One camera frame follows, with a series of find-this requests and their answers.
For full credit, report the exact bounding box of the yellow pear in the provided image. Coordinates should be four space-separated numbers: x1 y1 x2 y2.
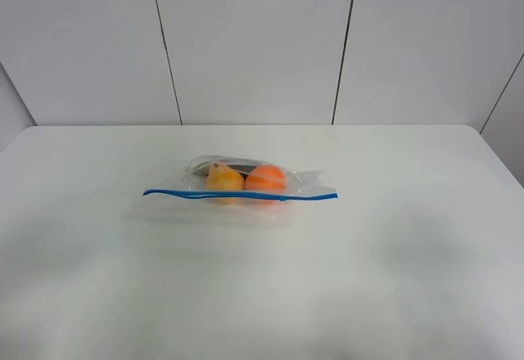
206 162 245 191

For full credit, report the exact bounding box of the orange fruit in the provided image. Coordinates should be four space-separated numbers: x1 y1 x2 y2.
245 165 287 194

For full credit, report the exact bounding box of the clear blue-zip plastic bag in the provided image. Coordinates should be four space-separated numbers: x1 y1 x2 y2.
141 155 338 227

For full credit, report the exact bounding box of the dark object in bag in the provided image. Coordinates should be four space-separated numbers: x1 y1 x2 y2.
192 162 257 178

